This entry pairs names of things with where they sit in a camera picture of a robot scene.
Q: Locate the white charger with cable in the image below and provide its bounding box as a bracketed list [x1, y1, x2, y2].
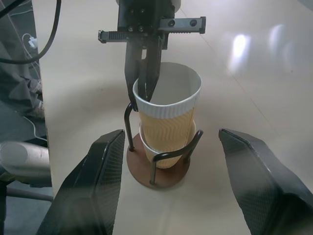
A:
[22, 33, 40, 79]

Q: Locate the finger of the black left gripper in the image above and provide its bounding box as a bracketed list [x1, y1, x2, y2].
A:
[137, 38, 164, 102]
[124, 43, 143, 112]

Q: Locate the silver metal tube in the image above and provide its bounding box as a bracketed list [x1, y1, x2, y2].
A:
[0, 141, 51, 184]

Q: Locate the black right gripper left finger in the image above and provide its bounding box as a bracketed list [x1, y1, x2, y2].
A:
[36, 129, 126, 235]

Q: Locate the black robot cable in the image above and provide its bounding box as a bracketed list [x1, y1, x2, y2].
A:
[0, 0, 62, 64]

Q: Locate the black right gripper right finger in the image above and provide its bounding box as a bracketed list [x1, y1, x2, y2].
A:
[218, 128, 313, 235]

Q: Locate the thin white cable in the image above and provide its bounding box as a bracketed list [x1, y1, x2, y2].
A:
[23, 114, 47, 141]

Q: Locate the black wire cup holder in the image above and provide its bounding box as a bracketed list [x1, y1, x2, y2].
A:
[124, 102, 204, 190]

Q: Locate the tan ribbed paper cup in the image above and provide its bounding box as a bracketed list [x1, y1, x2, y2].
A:
[132, 62, 202, 169]
[138, 121, 197, 162]

